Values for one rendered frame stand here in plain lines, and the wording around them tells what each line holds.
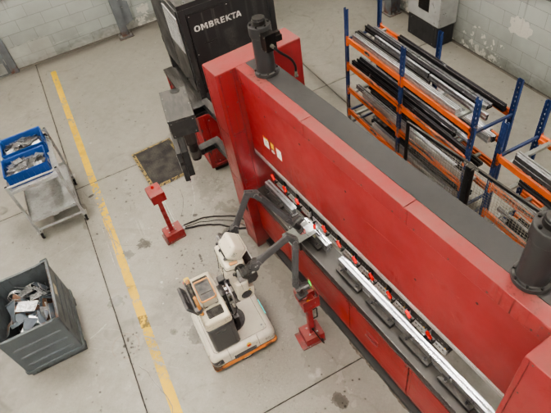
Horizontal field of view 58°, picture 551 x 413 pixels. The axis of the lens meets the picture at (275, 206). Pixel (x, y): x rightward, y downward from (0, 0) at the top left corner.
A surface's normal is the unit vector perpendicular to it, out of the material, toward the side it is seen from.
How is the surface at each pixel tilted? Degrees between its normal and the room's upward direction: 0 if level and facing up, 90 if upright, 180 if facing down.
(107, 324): 0
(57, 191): 0
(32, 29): 90
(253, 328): 0
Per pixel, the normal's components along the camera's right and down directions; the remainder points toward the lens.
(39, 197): -0.12, -0.67
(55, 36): 0.45, 0.62
